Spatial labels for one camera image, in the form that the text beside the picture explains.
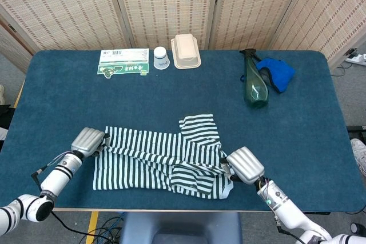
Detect blue table mat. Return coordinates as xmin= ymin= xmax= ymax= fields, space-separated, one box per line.
xmin=0 ymin=49 xmax=366 ymax=213

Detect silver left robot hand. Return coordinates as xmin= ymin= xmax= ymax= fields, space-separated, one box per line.
xmin=70 ymin=127 xmax=111 ymax=159

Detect white shoe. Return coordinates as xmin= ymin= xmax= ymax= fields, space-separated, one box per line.
xmin=351 ymin=138 xmax=366 ymax=176

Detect green striped T-shirt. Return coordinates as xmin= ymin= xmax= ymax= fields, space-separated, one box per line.
xmin=91 ymin=113 xmax=235 ymax=201

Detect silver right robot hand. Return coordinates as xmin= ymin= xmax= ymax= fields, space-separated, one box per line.
xmin=220 ymin=146 xmax=265 ymax=185

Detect white power strip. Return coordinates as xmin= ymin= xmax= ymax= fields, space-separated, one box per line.
xmin=345 ymin=52 xmax=366 ymax=66

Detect green white flattened carton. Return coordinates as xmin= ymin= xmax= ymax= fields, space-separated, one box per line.
xmin=97 ymin=48 xmax=150 ymax=79

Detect beige takeaway food box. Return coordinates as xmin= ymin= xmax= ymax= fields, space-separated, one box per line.
xmin=170 ymin=34 xmax=202 ymax=70

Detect floor cables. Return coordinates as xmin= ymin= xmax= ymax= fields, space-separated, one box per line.
xmin=51 ymin=211 xmax=126 ymax=244

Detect white paper cup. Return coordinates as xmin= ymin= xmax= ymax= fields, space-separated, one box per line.
xmin=153 ymin=46 xmax=170 ymax=70

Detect blue cloth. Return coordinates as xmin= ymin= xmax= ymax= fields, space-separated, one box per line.
xmin=256 ymin=57 xmax=296 ymax=94

